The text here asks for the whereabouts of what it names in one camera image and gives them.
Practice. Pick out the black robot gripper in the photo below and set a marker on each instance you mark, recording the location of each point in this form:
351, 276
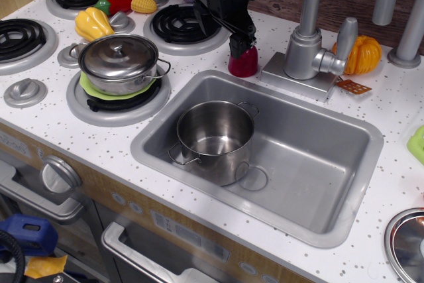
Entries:
230, 14

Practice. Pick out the magenta toy sweet potato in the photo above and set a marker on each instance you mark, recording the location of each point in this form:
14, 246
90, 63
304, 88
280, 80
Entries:
246, 65

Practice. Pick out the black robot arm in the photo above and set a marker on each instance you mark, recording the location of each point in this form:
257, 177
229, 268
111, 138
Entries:
230, 14

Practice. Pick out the open steel pot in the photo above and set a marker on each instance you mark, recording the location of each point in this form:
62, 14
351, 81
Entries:
214, 140

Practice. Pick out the lidded steel pot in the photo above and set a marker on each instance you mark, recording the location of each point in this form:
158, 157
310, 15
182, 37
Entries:
122, 64

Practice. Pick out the grey plastic sink basin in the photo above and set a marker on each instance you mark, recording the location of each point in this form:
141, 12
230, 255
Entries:
309, 167

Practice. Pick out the steel pot lid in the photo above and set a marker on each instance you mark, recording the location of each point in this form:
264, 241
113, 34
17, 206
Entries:
403, 242

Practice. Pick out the back right stove burner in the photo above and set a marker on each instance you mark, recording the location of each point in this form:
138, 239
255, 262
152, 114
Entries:
175, 31

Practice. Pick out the yellow toy corn piece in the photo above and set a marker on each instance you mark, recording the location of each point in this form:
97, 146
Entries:
143, 6

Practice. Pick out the silver toy faucet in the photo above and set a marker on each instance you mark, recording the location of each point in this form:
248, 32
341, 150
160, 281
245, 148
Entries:
307, 68

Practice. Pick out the red toy chili pepper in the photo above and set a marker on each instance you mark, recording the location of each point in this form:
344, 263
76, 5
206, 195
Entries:
111, 7

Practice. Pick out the front right stove burner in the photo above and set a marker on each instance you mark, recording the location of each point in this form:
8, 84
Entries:
77, 102

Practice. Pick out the yellow toy bell pepper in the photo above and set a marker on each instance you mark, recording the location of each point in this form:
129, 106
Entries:
92, 24

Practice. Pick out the orange toy spatula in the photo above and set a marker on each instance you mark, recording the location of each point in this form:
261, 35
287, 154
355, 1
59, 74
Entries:
353, 87

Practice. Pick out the green cloth mat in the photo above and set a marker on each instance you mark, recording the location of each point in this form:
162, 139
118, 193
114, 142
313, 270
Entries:
91, 91

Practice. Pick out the orange toy pumpkin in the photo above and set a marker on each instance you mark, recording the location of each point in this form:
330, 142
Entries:
364, 56

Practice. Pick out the front left stove burner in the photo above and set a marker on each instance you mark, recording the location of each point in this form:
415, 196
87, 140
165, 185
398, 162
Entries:
25, 44

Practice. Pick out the silver oven dial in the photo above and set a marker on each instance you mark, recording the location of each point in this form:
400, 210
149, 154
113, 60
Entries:
57, 176

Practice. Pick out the green plastic toy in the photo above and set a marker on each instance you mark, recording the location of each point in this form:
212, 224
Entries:
415, 144

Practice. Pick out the blue clamp tool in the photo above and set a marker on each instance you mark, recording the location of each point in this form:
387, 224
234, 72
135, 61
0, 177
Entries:
36, 236

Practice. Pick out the yellow tape piece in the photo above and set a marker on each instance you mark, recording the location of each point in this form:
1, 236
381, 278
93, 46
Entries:
43, 266

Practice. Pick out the grey vertical post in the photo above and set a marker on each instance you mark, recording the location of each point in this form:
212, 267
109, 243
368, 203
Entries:
406, 54

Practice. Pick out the grey dishwasher door handle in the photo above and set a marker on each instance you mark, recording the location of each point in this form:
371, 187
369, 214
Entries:
153, 270

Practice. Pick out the grey oven door handle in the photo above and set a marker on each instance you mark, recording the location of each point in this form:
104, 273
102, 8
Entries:
65, 213

